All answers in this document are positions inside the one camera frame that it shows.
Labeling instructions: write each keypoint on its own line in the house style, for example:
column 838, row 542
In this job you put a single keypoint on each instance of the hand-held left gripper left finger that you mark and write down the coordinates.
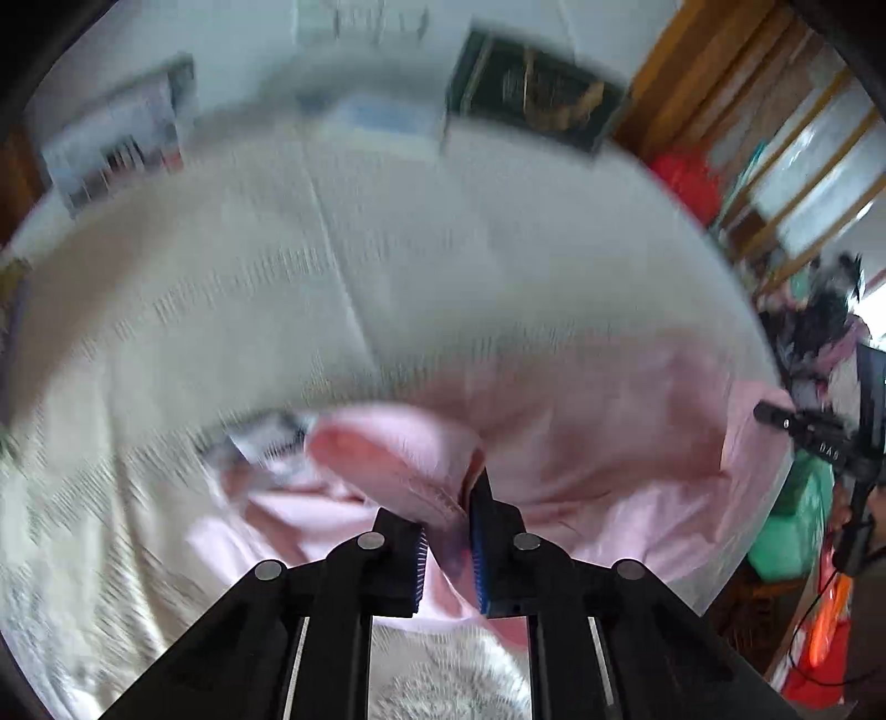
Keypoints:
column 417, row 569

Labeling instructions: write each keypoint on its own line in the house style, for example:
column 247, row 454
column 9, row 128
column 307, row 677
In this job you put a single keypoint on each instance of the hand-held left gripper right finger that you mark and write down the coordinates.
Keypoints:
column 476, row 554

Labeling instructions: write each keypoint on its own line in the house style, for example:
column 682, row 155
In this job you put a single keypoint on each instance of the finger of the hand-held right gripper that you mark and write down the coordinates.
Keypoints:
column 785, row 421

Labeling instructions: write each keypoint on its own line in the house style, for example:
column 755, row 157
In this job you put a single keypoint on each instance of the pink garment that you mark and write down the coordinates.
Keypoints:
column 588, row 443

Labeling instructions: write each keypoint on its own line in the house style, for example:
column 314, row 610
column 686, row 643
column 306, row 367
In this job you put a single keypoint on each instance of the green plastic bag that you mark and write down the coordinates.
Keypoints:
column 796, row 519

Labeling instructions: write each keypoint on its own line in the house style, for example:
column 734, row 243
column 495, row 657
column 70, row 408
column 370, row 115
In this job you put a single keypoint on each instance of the pile of dark clutter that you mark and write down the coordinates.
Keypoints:
column 817, row 325

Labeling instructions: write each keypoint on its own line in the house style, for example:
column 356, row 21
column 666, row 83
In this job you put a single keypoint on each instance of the orange plastic item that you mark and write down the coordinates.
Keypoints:
column 827, row 619

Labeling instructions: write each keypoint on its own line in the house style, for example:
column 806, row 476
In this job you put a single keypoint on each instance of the red fluffy object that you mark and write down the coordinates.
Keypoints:
column 685, row 187

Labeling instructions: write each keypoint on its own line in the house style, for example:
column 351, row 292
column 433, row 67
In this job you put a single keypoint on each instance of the white patterned bed blanket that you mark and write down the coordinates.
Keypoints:
column 277, row 277

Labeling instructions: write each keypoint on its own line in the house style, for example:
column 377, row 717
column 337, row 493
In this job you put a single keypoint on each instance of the dark framed picture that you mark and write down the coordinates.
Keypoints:
column 533, row 90

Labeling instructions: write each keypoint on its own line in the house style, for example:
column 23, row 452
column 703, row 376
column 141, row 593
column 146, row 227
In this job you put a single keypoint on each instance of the light blue box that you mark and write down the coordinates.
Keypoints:
column 387, row 118

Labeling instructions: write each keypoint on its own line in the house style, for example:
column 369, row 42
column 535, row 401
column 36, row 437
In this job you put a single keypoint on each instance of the wooden window frame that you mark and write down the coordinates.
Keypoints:
column 720, row 76

